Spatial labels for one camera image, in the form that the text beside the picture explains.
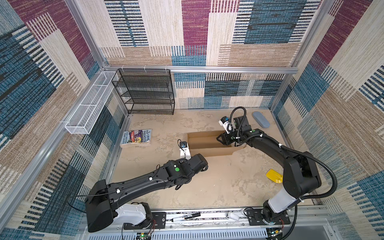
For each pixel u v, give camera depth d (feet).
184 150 2.19
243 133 2.29
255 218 2.39
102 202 1.29
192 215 2.45
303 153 1.58
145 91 3.56
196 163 1.83
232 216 2.38
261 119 3.67
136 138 3.35
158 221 2.40
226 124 2.65
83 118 3.00
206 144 3.43
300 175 1.50
